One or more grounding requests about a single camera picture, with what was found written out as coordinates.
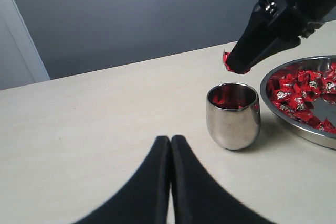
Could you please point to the pile of red wrapped candies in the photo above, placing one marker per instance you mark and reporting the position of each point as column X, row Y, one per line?
column 294, row 94

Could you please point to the stainless steel cup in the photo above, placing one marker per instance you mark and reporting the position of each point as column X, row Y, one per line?
column 234, row 129

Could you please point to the red candy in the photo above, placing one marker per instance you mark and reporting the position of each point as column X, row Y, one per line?
column 232, row 65

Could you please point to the stainless steel plate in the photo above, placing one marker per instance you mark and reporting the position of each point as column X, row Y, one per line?
column 319, row 63

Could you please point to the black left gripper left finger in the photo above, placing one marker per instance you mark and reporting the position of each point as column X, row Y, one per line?
column 145, row 196

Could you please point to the red candies inside cup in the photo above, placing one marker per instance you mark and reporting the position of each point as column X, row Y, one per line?
column 225, row 101

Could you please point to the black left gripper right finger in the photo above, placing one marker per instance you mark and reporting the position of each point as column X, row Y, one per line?
column 197, row 196

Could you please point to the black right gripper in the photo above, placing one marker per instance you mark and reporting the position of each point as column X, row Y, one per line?
column 276, row 25

